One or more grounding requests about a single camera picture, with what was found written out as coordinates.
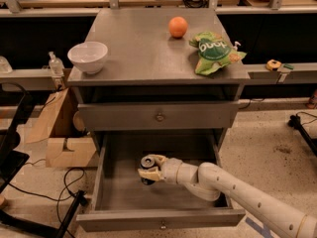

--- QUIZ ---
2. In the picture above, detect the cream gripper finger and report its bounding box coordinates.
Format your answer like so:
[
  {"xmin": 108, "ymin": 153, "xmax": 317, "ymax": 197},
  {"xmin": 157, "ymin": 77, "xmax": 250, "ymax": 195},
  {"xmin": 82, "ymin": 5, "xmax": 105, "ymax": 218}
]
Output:
[
  {"xmin": 148, "ymin": 155, "xmax": 167, "ymax": 168},
  {"xmin": 138, "ymin": 169, "xmax": 162, "ymax": 181}
]

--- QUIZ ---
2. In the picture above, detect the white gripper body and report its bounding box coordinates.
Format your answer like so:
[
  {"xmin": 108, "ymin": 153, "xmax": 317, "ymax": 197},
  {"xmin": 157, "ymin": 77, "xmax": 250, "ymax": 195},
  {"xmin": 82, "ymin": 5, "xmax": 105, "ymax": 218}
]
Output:
[{"xmin": 160, "ymin": 158, "xmax": 182, "ymax": 183}]

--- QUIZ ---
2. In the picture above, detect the blue pepsi can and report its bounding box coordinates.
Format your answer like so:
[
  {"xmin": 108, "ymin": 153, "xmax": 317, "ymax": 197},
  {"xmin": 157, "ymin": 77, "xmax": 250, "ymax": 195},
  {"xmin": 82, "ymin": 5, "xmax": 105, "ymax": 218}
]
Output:
[{"xmin": 140, "ymin": 156, "xmax": 155, "ymax": 185}]

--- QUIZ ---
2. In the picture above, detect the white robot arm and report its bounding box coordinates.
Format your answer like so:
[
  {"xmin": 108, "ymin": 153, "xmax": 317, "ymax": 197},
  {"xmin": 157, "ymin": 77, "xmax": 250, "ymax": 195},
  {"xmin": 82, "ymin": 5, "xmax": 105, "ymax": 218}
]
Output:
[{"xmin": 138, "ymin": 154, "xmax": 317, "ymax": 238}]

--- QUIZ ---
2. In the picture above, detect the open grey drawer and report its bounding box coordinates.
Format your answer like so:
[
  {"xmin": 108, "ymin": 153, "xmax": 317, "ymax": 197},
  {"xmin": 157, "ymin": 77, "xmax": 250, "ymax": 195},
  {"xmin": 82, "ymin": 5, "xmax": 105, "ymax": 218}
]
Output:
[{"xmin": 77, "ymin": 131, "xmax": 246, "ymax": 232}]

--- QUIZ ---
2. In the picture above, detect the closed upper grey drawer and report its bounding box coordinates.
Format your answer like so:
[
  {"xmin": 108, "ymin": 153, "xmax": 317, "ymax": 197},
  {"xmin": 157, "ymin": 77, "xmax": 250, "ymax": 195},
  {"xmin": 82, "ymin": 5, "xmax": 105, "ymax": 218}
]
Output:
[{"xmin": 78, "ymin": 101, "xmax": 238, "ymax": 131}]

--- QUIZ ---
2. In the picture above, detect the grey drawer cabinet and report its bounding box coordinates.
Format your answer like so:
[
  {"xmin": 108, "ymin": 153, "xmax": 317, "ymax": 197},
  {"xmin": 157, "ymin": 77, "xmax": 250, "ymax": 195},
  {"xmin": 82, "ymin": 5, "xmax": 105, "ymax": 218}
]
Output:
[{"xmin": 68, "ymin": 8, "xmax": 248, "ymax": 151}]

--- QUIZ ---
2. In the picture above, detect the cardboard box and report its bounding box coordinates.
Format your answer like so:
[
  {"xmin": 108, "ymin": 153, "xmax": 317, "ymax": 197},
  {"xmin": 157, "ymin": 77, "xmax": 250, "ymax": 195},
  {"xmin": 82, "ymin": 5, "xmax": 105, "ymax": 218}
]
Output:
[{"xmin": 26, "ymin": 88, "xmax": 98, "ymax": 168}]

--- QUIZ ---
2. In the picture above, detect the green chip bag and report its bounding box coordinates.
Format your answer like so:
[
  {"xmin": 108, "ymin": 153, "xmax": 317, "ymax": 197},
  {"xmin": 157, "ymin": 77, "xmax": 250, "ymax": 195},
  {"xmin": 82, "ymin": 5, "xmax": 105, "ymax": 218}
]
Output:
[{"xmin": 189, "ymin": 32, "xmax": 247, "ymax": 75}]

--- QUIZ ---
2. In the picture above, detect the white bowl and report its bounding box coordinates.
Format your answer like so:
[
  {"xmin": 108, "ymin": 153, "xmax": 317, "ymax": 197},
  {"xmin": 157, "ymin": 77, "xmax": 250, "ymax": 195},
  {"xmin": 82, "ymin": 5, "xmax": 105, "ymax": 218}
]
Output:
[{"xmin": 67, "ymin": 42, "xmax": 108, "ymax": 74}]

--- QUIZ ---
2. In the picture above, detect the orange fruit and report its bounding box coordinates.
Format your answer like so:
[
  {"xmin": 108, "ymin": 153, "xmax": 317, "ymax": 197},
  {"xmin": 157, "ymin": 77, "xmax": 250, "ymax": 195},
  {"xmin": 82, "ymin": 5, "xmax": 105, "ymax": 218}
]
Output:
[{"xmin": 168, "ymin": 17, "xmax": 188, "ymax": 38}]

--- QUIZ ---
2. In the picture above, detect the small pump bottle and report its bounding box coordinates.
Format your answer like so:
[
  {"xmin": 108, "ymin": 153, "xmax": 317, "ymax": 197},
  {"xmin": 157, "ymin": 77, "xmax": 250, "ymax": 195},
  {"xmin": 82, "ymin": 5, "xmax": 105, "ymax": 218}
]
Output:
[{"xmin": 233, "ymin": 41, "xmax": 241, "ymax": 51}]

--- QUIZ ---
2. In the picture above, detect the clear sanitizer bottle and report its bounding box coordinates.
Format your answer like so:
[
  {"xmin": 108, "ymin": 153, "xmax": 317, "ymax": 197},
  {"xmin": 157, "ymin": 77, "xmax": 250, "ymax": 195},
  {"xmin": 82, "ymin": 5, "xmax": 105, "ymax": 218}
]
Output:
[{"xmin": 49, "ymin": 52, "xmax": 64, "ymax": 76}]

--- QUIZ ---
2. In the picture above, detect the black stand frame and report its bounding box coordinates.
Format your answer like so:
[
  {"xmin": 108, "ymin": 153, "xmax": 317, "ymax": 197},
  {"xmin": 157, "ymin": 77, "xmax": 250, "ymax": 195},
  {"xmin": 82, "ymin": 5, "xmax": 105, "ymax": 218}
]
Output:
[{"xmin": 0, "ymin": 82, "xmax": 87, "ymax": 238}]

